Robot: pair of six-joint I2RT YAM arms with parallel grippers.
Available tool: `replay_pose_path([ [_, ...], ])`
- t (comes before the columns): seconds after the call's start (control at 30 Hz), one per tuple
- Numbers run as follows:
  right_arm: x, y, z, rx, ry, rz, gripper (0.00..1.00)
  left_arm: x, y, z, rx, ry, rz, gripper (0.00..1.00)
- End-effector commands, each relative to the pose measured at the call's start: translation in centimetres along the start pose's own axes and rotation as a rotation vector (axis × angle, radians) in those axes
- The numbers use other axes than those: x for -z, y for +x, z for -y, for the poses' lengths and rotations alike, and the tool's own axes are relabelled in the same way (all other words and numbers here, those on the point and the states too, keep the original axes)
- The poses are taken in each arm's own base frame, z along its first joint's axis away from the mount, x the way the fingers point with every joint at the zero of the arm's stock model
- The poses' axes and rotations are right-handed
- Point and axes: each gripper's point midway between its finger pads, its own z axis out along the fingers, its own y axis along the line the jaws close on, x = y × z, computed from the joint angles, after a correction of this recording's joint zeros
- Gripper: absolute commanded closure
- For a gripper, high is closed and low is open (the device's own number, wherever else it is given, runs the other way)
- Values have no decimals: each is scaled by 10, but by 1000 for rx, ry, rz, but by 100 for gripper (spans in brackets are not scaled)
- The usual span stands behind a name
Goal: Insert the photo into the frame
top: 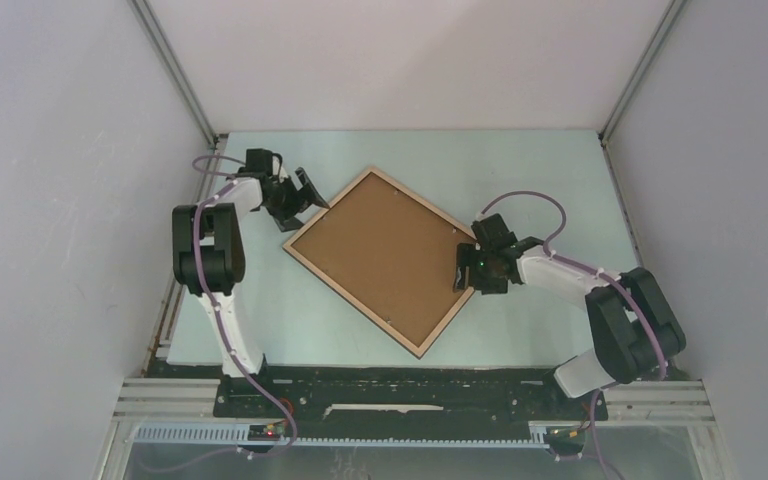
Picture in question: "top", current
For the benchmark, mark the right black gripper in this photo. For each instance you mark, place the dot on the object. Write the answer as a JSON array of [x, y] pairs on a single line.
[[466, 256]]

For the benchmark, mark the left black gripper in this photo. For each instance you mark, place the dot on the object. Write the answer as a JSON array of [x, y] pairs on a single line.
[[299, 205]]

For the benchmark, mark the brown cardboard backing board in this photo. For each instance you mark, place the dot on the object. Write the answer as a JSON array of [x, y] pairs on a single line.
[[384, 252]]

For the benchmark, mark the wooden picture frame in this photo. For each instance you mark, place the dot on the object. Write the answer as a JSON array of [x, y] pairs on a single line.
[[424, 348]]

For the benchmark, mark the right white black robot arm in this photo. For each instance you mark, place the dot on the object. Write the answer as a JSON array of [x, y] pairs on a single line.
[[633, 327]]

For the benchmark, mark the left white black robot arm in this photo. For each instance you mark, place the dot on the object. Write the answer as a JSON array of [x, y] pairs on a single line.
[[208, 253]]

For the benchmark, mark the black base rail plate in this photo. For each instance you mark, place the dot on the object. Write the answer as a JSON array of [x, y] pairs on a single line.
[[406, 403]]

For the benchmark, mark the aluminium frame rails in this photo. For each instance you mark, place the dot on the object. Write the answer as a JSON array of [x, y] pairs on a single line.
[[643, 403]]

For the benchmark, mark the white cable duct strip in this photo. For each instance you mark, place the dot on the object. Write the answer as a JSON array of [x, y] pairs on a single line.
[[239, 435]]

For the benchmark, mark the left corner aluminium post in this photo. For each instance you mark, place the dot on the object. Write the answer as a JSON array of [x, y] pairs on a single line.
[[158, 39]]

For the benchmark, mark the corner aluminium post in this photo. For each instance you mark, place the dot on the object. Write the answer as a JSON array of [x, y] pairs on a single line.
[[648, 57], [158, 39]]

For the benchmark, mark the right corner aluminium post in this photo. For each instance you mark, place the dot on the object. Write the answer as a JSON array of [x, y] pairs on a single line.
[[648, 57]]

